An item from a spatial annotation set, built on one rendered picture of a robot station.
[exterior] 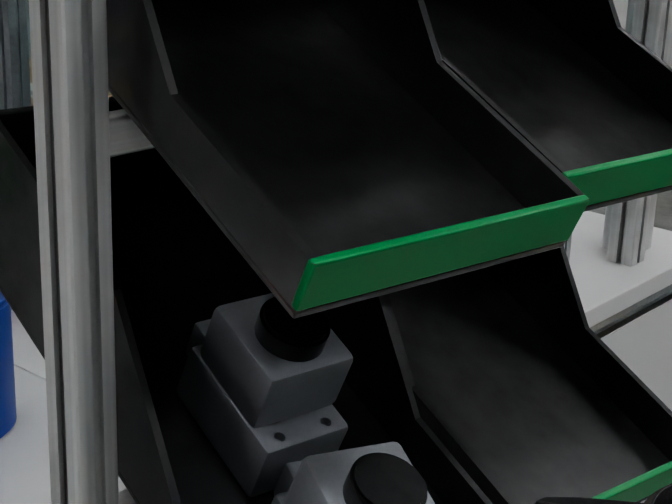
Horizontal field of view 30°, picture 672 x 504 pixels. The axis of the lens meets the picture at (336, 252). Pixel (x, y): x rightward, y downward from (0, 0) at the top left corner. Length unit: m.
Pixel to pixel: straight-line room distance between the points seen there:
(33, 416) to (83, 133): 1.02
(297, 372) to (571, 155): 0.16
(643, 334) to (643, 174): 1.46
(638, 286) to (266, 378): 1.46
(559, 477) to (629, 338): 1.34
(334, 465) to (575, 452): 0.20
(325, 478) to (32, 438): 0.95
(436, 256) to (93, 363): 0.14
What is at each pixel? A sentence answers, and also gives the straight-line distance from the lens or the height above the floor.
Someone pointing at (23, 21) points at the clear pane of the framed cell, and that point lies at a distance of 1.63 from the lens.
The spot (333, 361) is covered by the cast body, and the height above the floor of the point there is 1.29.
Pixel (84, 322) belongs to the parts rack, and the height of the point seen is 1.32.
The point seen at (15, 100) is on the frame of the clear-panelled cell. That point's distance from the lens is 1.65.
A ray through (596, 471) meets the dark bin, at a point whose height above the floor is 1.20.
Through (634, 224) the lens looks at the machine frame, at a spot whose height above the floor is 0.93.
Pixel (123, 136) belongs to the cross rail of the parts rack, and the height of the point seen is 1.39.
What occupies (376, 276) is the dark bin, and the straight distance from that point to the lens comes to 0.41.
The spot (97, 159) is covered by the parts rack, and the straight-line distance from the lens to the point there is 0.46.
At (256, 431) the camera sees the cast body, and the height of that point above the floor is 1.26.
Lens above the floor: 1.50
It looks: 19 degrees down
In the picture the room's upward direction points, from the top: 2 degrees clockwise
